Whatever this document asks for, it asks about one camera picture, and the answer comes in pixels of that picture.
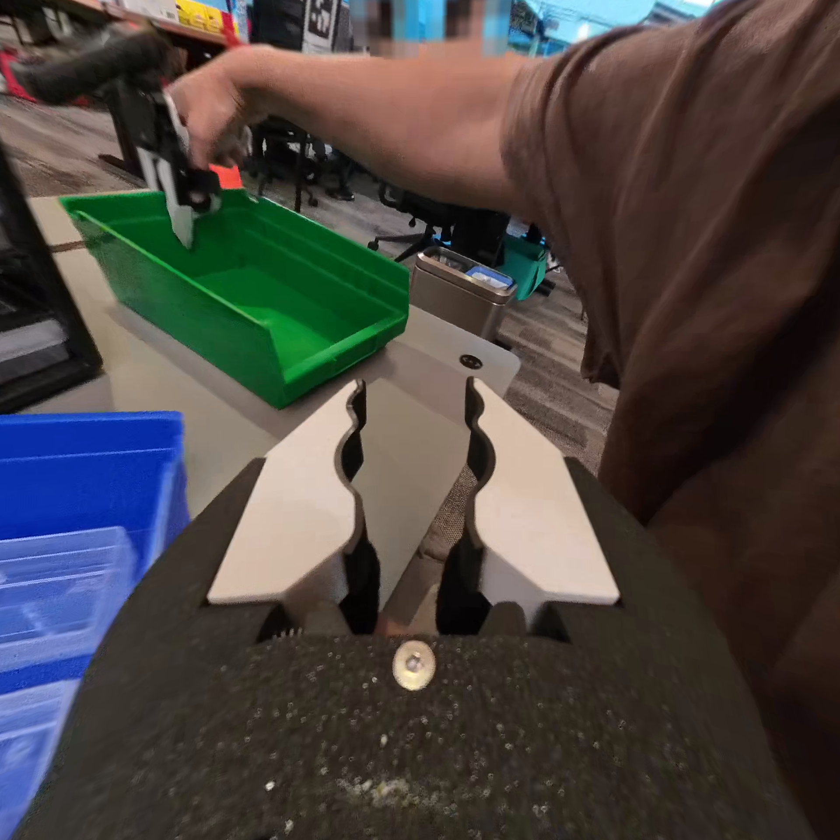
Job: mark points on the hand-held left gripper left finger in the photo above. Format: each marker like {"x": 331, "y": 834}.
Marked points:
{"x": 295, "y": 525}

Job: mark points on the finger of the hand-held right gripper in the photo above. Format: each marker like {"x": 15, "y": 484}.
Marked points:
{"x": 182, "y": 223}

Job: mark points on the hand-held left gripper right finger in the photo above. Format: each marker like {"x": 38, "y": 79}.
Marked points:
{"x": 538, "y": 525}

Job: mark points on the green plastic bin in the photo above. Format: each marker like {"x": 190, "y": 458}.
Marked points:
{"x": 262, "y": 295}

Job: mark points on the black drawer cabinet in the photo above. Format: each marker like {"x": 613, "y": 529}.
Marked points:
{"x": 72, "y": 308}

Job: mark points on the set of clear cabinet drawers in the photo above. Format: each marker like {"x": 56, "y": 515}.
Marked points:
{"x": 26, "y": 346}

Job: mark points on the blue plastic bin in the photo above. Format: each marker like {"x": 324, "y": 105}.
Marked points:
{"x": 85, "y": 472}

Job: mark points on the clear plastic drawer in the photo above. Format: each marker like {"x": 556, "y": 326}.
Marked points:
{"x": 33, "y": 754}
{"x": 59, "y": 590}

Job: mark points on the person's right forearm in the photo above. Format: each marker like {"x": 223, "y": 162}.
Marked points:
{"x": 394, "y": 111}

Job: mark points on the person's right hand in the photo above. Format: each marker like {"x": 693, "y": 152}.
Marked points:
{"x": 210, "y": 105}

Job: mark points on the orange-red item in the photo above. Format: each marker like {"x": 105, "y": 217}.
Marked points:
{"x": 229, "y": 177}

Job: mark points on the yellow box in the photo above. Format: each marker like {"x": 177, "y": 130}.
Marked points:
{"x": 197, "y": 14}

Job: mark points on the black office chair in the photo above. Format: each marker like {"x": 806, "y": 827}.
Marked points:
{"x": 420, "y": 210}
{"x": 302, "y": 157}

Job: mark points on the black table grommet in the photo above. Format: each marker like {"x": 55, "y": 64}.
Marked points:
{"x": 470, "y": 361}

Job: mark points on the steel trash can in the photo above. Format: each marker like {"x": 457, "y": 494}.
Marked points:
{"x": 453, "y": 312}

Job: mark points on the teal plastic container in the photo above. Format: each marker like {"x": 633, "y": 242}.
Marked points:
{"x": 525, "y": 269}

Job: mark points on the person in brown shirt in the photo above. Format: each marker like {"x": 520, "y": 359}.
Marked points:
{"x": 722, "y": 262}

